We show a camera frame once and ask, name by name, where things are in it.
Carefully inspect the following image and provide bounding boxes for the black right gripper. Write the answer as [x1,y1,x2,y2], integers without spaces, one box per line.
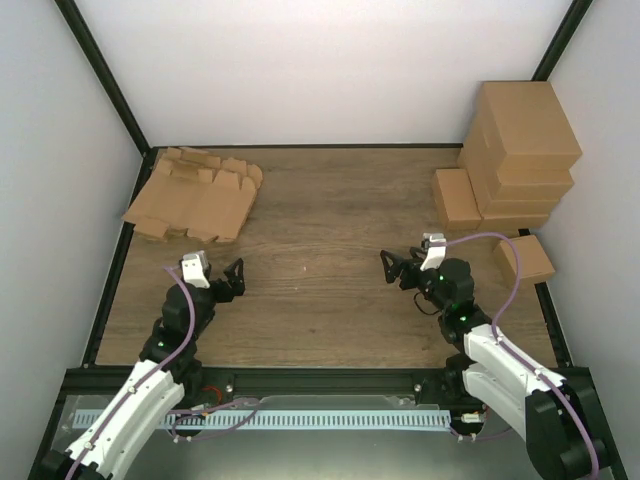
[381,248,450,314]

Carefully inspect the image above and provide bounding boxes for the cardboard box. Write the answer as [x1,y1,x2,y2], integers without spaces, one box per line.
[123,169,259,243]

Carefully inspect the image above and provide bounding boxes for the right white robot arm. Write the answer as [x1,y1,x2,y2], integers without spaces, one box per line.
[380,241,613,479]

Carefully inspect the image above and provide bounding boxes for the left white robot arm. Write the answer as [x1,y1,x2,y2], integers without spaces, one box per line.
[37,251,245,479]

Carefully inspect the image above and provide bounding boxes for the small folded box left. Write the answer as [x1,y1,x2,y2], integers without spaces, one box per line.
[432,169,482,230]

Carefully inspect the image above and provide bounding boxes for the small folded box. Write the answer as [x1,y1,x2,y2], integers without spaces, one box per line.
[432,169,482,230]
[493,235,555,288]

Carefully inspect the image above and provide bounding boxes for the small folded box front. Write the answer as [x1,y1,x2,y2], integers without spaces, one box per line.
[493,235,555,288]

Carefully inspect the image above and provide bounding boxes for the top large folded box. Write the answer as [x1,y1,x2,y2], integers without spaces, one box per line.
[476,81,582,171]

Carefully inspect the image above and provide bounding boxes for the flat cardboard blank stack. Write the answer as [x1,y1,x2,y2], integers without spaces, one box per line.
[154,147,264,191]

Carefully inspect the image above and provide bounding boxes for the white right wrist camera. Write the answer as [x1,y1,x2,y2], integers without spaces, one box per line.
[420,233,447,271]

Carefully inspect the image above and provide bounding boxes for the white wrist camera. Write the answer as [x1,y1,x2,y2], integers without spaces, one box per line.
[181,250,210,289]
[420,233,447,271]

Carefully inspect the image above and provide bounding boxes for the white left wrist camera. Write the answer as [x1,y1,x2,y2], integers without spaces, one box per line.
[181,250,210,289]

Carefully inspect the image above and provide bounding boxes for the black aluminium frame rail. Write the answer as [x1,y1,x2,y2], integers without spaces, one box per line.
[60,366,594,405]

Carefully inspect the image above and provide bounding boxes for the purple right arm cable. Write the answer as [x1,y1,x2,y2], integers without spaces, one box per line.
[442,231,601,474]

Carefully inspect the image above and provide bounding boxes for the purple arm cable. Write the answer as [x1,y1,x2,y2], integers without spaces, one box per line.
[64,265,197,480]
[442,231,601,474]

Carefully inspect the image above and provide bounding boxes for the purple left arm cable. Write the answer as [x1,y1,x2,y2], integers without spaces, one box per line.
[64,265,197,480]

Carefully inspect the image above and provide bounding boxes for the light blue slotted cable duct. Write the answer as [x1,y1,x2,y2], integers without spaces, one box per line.
[72,409,451,431]

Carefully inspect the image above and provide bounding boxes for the left black frame post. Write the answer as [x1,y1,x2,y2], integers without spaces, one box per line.
[54,0,150,155]

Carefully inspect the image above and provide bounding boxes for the black frame post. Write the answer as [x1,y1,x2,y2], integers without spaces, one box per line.
[54,0,150,155]
[531,0,593,82]

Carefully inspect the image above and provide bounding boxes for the right black frame post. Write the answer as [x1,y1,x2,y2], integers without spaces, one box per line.
[531,0,593,82]

